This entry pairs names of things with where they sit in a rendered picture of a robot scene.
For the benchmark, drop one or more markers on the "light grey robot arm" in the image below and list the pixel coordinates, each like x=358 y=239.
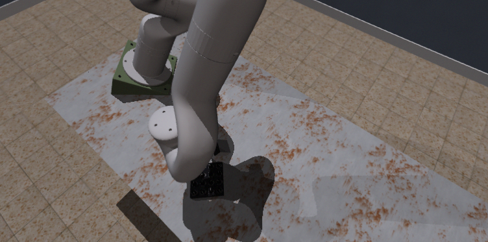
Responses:
x=217 y=33

